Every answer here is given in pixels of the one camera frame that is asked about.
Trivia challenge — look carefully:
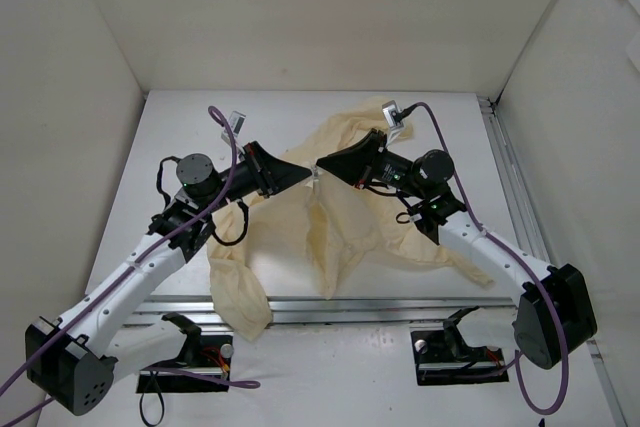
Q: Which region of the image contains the cream yellow jacket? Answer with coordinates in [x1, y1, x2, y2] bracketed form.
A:
[207, 95, 496, 343]

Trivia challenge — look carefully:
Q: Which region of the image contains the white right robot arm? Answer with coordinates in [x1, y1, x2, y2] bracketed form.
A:
[316, 129, 597, 370]

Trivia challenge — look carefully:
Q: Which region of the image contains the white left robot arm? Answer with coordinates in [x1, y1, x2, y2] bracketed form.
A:
[25, 142, 311, 416]

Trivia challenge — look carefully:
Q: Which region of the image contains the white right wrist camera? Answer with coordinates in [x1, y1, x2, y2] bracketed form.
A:
[382, 100, 406, 146]

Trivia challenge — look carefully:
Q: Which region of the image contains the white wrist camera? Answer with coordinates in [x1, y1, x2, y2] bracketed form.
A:
[382, 100, 406, 146]
[221, 111, 246, 148]

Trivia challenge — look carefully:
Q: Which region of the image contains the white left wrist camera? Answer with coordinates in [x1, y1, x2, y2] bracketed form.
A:
[221, 111, 246, 148]

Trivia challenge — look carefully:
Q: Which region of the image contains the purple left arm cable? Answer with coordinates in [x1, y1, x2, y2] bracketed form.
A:
[0, 105, 262, 413]

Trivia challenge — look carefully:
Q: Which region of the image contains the front aluminium rail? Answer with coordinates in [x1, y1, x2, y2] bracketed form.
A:
[124, 298, 515, 331]

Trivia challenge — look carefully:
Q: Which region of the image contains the aluminium rail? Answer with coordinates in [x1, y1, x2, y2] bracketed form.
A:
[477, 96, 628, 426]
[124, 298, 515, 331]

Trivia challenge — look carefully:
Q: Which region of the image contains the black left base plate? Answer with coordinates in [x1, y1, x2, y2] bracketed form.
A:
[136, 332, 233, 394]

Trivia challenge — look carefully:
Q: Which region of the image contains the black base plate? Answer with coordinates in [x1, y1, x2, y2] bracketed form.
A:
[136, 332, 233, 394]
[410, 330, 509, 387]

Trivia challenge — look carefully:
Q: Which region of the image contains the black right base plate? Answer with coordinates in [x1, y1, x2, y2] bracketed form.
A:
[410, 330, 509, 387]

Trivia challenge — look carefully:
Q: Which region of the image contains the right aluminium rail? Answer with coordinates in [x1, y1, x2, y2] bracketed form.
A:
[477, 96, 628, 426]

